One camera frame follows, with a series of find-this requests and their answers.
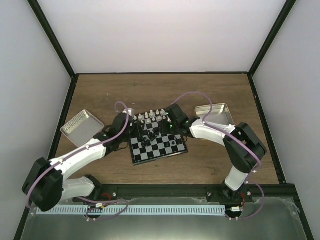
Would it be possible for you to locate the gold metal tin tray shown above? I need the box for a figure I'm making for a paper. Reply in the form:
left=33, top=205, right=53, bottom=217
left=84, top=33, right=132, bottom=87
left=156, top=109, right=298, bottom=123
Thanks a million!
left=194, top=103, right=235, bottom=125

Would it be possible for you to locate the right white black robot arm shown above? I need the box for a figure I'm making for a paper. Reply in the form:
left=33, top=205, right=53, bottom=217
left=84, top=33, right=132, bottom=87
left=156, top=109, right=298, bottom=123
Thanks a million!
left=159, top=103, right=267, bottom=202

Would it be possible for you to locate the pile of black chess pieces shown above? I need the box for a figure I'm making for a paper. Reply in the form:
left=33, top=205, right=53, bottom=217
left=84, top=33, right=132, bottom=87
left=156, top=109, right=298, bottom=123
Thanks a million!
left=141, top=127, right=160, bottom=148

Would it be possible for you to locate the light blue slotted cable duct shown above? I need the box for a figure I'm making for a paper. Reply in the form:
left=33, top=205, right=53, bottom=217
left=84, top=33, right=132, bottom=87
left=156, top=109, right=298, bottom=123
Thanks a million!
left=36, top=205, right=226, bottom=216

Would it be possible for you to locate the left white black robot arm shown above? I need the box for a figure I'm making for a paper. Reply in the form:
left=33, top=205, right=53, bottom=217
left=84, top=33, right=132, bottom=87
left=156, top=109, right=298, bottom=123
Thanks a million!
left=22, top=111, right=139, bottom=212

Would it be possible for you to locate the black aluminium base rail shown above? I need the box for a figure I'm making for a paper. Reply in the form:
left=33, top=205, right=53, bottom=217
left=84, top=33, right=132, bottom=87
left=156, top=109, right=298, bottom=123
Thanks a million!
left=86, top=183, right=298, bottom=204

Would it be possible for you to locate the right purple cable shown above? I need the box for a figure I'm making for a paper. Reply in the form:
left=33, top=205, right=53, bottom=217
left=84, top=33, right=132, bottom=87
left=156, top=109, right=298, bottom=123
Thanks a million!
left=171, top=91, right=265, bottom=221

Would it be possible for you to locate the white king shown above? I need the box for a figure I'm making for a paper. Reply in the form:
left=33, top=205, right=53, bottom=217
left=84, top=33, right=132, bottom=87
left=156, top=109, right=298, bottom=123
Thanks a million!
left=149, top=110, right=155, bottom=117

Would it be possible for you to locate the black and silver chessboard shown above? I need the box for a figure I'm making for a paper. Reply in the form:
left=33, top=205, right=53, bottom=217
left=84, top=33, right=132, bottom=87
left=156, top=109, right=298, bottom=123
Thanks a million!
left=129, top=110, right=188, bottom=166

